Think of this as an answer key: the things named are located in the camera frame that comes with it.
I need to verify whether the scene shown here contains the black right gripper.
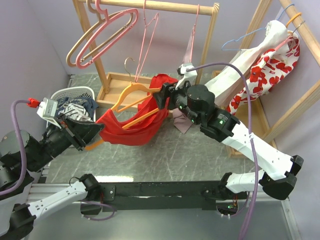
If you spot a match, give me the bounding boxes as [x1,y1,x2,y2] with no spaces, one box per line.
[151,77,201,126]

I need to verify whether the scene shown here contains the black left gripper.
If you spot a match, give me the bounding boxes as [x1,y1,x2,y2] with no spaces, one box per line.
[26,111,106,172]

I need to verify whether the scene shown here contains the red white striped top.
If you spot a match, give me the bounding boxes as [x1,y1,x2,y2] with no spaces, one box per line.
[58,103,93,122]

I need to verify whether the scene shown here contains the navy blue printed top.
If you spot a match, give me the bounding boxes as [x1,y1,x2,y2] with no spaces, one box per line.
[55,96,98,122]

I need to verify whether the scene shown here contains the orange hanger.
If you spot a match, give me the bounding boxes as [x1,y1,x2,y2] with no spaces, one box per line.
[84,56,165,152]

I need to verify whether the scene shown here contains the pink wire hanger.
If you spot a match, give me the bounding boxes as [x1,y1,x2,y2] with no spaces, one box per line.
[190,4,200,62]
[134,0,160,83]

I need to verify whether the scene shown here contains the pink plastic hanger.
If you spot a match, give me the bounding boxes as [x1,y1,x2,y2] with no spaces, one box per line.
[75,0,139,70]

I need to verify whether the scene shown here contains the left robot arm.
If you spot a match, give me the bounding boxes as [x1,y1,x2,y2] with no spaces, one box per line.
[0,116,104,240]

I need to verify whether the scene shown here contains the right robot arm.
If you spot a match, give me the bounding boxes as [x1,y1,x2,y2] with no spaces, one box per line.
[153,82,304,200]

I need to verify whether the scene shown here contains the mauve pink top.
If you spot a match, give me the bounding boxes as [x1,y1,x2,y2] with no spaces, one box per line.
[172,27,198,134]

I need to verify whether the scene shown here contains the orange hanger hook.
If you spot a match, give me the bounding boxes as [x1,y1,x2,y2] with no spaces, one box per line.
[285,12,302,28]

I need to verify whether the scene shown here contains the white perforated plastic basket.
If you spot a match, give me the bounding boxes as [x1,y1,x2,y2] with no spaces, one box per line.
[50,86,96,122]

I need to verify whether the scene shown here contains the wooden clothes rack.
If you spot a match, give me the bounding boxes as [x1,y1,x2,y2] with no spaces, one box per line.
[66,0,220,108]
[212,0,320,158]

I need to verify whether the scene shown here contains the white garment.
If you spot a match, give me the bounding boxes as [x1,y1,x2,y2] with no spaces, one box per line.
[205,20,288,108]

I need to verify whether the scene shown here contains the black base bar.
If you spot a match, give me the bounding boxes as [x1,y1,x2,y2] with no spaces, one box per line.
[100,180,248,211]

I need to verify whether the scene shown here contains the red floral white dress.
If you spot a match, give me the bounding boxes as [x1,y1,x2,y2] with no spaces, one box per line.
[226,34,300,115]

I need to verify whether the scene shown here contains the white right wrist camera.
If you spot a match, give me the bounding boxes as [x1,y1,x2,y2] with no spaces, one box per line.
[175,62,198,90]

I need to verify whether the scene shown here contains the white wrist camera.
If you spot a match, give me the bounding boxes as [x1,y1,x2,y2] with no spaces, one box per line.
[175,62,198,90]
[27,97,61,129]

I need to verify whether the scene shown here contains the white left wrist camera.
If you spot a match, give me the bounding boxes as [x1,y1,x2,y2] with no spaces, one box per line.
[27,97,61,129]

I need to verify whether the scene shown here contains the blue wire hanger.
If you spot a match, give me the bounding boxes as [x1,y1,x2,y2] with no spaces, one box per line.
[221,3,295,51]

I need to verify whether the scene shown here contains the aluminium rail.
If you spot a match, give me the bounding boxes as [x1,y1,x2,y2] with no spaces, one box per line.
[24,144,301,240]

